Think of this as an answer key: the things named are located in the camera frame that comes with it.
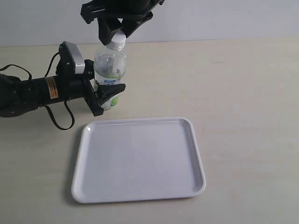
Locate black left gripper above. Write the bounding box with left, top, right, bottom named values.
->
left=56, top=59, right=126, bottom=117

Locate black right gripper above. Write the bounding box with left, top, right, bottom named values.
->
left=80, top=0, right=164, bottom=46

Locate white bottle cap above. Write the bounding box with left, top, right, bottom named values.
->
left=110, top=30, right=126, bottom=48

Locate clear plastic drink bottle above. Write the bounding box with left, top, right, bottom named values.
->
left=93, top=42, right=128, bottom=111

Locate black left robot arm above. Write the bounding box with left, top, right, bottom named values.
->
left=0, top=59, right=126, bottom=118

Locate white rectangular plastic tray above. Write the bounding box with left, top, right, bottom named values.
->
left=71, top=117, right=206, bottom=204

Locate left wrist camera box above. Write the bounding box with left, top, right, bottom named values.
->
left=59, top=41, right=85, bottom=75

